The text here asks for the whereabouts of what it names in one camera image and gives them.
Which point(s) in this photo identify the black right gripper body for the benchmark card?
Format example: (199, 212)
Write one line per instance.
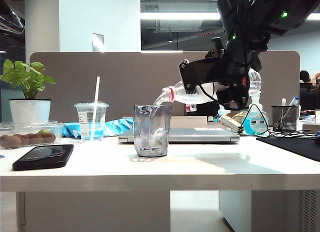
(232, 67)

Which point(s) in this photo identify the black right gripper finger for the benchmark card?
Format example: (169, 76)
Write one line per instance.
(200, 72)

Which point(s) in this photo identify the red label mineral water bottle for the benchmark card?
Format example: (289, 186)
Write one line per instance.
(181, 94)

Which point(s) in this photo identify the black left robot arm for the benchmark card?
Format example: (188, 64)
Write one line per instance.
(11, 24)

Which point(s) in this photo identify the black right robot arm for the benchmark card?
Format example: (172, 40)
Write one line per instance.
(262, 12)

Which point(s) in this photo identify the small clear teal bottle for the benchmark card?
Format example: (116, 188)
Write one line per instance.
(221, 113)

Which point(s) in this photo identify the blue hand sanitizer pump bottle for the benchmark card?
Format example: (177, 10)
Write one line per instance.
(255, 122)

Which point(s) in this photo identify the transparent grey faceted mug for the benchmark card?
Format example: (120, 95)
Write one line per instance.
(147, 132)

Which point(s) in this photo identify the crumpled yellow wrapper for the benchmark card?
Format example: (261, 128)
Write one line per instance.
(238, 114)

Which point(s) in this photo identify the beige flat box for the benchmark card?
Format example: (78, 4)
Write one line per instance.
(187, 120)

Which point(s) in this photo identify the white stapler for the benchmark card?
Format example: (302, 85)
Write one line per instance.
(231, 124)

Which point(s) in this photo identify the white pen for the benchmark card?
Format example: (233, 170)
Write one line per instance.
(283, 102)

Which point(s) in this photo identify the silver laptop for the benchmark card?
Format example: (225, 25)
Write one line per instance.
(200, 137)

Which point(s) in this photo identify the blue capped marker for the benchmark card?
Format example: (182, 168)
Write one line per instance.
(294, 100)

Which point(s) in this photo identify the dark haired person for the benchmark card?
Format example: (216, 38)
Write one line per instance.
(305, 75)

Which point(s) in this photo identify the black mesh pen holder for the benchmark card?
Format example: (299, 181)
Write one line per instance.
(285, 119)

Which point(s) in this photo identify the brown desk partition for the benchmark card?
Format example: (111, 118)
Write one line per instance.
(125, 79)

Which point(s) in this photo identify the black office chair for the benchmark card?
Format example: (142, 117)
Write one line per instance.
(306, 97)

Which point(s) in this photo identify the beige cardboard box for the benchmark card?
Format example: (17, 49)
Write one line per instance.
(310, 127)

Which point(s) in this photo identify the blue patterned snack bag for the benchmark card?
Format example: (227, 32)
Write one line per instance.
(117, 125)

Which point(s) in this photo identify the black desk mat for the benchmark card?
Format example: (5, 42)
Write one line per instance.
(295, 145)

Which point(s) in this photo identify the white drinking straw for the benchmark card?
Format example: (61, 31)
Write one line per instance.
(97, 92)

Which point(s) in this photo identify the clear plastic lidded cup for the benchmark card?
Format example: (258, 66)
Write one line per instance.
(86, 117)

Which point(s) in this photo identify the white under-desk cabinet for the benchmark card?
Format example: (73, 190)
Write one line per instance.
(235, 209)

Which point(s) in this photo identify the brown kiwi fruit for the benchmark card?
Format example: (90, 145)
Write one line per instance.
(50, 137)
(11, 141)
(38, 139)
(27, 139)

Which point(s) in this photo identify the green fruit piece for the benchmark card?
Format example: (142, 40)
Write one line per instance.
(43, 132)

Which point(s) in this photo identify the green leafy plant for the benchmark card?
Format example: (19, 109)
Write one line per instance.
(27, 79)

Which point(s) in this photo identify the white plant pot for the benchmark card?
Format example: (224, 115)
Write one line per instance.
(30, 110)

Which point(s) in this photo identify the grey under-desk panel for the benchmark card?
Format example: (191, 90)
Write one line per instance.
(95, 212)

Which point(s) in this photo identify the black smartphone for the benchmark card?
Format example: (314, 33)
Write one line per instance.
(43, 157)

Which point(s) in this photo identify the clear plastic fruit container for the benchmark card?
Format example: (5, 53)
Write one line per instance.
(30, 128)

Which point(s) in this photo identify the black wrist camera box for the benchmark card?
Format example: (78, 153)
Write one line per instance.
(231, 98)

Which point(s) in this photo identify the grey wall sign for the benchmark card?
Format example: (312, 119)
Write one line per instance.
(98, 42)

